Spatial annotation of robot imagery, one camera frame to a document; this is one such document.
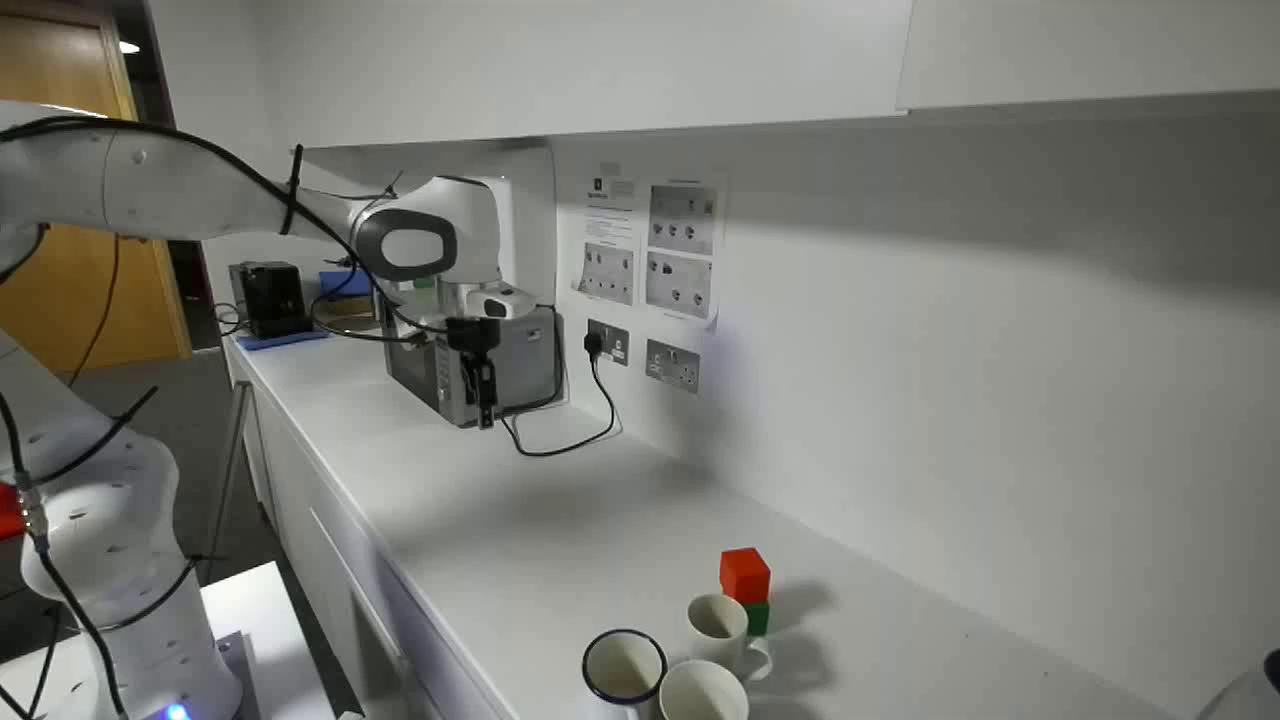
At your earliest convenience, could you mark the white mug with handle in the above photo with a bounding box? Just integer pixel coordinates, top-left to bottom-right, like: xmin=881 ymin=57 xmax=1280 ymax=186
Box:
xmin=683 ymin=591 xmax=770 ymax=683

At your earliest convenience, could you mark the red cube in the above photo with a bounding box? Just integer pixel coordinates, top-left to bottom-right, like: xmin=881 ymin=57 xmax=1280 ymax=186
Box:
xmin=720 ymin=550 xmax=770 ymax=605

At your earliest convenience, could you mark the blue box stack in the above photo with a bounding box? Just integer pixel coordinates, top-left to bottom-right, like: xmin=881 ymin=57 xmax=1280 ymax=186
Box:
xmin=310 ymin=269 xmax=377 ymax=330

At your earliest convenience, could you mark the grey microwave oven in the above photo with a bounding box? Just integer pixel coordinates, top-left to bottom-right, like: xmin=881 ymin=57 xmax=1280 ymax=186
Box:
xmin=380 ymin=289 xmax=563 ymax=430

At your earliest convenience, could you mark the white mug front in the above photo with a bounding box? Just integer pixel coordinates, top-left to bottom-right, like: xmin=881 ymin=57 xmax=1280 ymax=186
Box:
xmin=661 ymin=660 xmax=748 ymax=720

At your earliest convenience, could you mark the wall socket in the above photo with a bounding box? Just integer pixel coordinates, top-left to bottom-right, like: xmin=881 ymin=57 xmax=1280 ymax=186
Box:
xmin=645 ymin=341 xmax=700 ymax=393
xmin=589 ymin=320 xmax=629 ymax=366

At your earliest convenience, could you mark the black box appliance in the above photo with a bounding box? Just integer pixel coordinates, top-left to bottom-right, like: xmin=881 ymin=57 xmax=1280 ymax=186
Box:
xmin=237 ymin=266 xmax=310 ymax=341

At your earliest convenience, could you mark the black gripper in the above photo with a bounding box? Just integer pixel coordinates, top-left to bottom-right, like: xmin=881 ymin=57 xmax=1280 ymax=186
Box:
xmin=444 ymin=295 xmax=521 ymax=430

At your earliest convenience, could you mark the black microwave power cable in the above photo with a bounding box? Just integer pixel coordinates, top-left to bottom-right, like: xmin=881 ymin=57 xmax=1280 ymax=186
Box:
xmin=497 ymin=333 xmax=624 ymax=465

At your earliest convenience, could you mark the upper white wall cabinet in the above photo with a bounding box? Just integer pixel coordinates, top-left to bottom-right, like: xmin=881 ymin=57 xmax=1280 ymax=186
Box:
xmin=246 ymin=0 xmax=1280 ymax=148

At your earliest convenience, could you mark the wooden door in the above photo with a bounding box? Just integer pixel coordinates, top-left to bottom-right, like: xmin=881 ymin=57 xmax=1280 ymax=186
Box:
xmin=0 ymin=0 xmax=191 ymax=376

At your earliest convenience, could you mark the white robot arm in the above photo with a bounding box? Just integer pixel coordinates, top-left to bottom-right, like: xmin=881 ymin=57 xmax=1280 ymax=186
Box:
xmin=0 ymin=103 xmax=503 ymax=720

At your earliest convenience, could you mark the white mug dark rim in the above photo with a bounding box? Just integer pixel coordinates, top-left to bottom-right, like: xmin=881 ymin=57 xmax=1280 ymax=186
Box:
xmin=579 ymin=629 xmax=667 ymax=720

